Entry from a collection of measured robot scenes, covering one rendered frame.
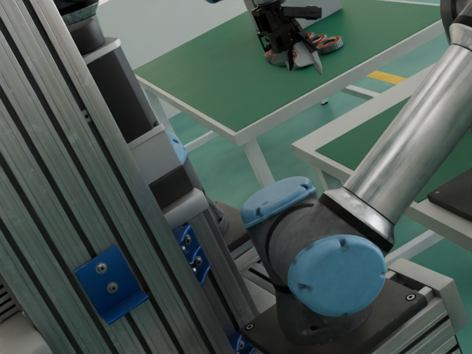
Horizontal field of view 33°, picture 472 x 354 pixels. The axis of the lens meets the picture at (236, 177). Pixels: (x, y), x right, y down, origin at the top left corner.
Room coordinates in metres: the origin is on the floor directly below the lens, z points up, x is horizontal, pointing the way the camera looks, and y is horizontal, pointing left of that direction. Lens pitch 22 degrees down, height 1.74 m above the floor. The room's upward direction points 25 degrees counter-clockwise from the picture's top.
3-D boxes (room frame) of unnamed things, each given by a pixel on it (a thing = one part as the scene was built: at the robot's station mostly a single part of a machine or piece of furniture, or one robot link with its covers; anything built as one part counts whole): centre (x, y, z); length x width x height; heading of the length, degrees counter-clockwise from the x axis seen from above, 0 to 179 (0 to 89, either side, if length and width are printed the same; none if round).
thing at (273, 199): (1.06, -0.04, 1.20); 0.13 x 0.12 x 0.14; 9
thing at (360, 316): (1.07, -0.04, 1.09); 0.15 x 0.15 x 0.10
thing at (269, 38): (1.88, -0.24, 1.29); 0.09 x 0.08 x 0.12; 110
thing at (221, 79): (3.86, -0.41, 0.37); 1.85 x 1.10 x 0.75; 12
